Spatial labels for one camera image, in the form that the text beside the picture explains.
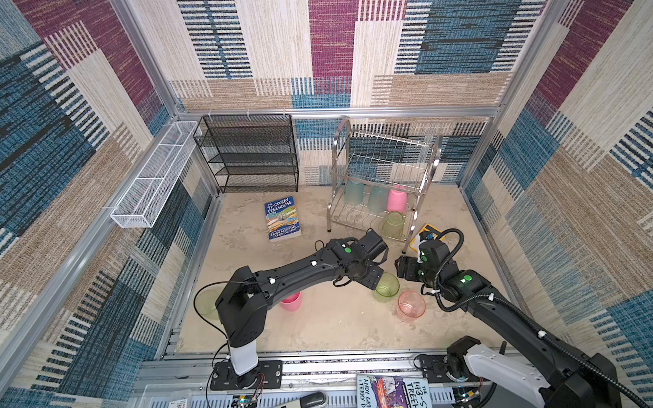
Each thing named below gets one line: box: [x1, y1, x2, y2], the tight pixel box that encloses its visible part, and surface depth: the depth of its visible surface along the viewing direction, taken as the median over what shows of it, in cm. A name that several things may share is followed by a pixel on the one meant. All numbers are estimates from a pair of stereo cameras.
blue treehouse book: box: [264, 195, 302, 244], surface depth 108 cm
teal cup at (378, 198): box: [369, 185, 389, 214], surface depth 105 cm
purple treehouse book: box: [356, 374, 432, 408], surface depth 70 cm
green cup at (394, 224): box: [382, 210, 405, 240], surface depth 95 cm
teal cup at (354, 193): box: [344, 179, 365, 206], surface depth 109 cm
